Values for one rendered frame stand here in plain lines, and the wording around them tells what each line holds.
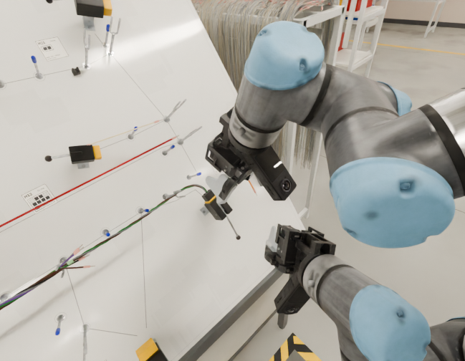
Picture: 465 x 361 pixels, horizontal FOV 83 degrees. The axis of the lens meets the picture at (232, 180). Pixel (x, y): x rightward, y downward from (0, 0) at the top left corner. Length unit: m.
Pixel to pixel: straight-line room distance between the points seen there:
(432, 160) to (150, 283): 0.66
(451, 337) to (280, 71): 0.39
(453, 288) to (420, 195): 2.02
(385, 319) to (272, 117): 0.25
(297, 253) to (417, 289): 1.65
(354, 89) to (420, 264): 1.97
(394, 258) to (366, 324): 1.84
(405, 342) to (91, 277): 0.61
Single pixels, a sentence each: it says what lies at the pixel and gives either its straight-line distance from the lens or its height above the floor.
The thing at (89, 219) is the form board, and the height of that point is 1.21.
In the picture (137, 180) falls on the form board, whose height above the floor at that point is 1.23.
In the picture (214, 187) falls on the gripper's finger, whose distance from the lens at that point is 0.52.
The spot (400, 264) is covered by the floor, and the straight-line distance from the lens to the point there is 2.17.
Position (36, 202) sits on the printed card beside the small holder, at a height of 1.28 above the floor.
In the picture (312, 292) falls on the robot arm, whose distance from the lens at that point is 0.43.
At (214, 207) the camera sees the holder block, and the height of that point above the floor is 1.16.
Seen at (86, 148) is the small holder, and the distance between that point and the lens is 0.65.
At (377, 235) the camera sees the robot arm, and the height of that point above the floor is 1.49.
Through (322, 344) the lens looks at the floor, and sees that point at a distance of 1.77.
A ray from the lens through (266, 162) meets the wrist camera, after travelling 0.43.
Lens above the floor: 1.65
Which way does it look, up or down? 41 degrees down
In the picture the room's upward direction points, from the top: 5 degrees counter-clockwise
